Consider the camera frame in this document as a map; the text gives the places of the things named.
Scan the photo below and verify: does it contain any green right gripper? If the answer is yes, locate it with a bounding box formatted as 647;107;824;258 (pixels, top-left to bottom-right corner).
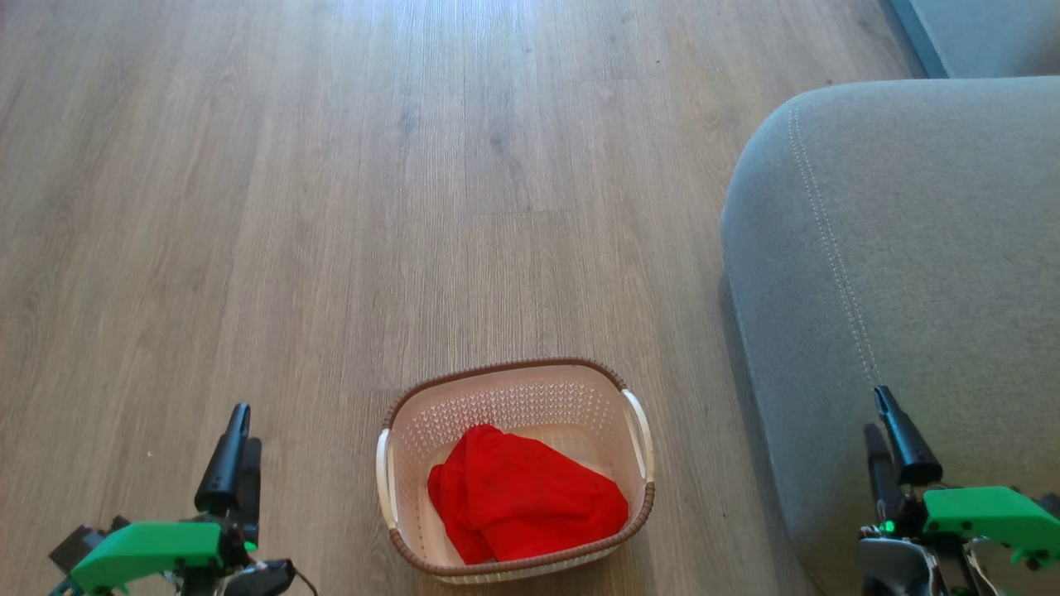
857;386;1060;596

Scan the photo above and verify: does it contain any red cloth garment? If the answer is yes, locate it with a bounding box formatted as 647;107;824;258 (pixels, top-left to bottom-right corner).
427;424;630;565

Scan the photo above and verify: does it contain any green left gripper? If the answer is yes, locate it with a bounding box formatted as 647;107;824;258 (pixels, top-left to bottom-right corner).
48;403;297;596

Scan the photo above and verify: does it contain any white laundry basket brown rim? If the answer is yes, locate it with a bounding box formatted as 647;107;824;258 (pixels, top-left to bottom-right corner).
375;358;656;584

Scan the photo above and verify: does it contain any grey fabric sofa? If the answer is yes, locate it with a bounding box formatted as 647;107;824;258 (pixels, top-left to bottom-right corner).
720;76;1060;596

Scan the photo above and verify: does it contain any grey-blue upholstered furniture piece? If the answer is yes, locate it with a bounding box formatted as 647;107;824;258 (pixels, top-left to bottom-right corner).
889;0;1060;80

